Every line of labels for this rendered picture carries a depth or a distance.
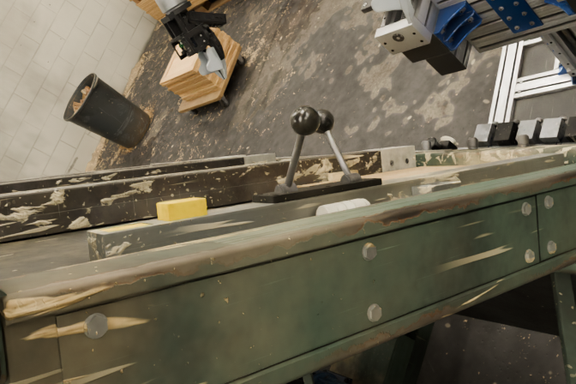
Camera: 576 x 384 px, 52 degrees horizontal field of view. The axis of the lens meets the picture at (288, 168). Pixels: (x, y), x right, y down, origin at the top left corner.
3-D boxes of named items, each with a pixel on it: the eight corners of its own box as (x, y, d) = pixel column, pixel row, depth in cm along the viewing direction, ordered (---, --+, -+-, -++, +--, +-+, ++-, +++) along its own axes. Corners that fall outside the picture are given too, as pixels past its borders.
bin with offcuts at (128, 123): (161, 104, 564) (101, 66, 529) (141, 151, 544) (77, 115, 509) (136, 113, 602) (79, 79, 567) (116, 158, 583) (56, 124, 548)
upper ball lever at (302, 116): (303, 204, 79) (329, 112, 73) (281, 207, 77) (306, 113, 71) (287, 189, 81) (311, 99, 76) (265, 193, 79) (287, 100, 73)
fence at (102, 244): (565, 172, 119) (563, 153, 119) (107, 273, 61) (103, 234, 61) (541, 172, 123) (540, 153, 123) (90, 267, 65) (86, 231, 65)
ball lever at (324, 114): (371, 179, 85) (333, 103, 90) (352, 183, 83) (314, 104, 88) (356, 192, 88) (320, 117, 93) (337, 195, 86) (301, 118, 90)
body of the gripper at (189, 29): (182, 63, 151) (155, 21, 148) (204, 48, 156) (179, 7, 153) (197, 55, 145) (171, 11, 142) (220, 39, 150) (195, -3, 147)
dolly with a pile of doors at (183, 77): (253, 51, 470) (213, 21, 448) (231, 107, 450) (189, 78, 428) (210, 69, 516) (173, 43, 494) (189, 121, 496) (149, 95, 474)
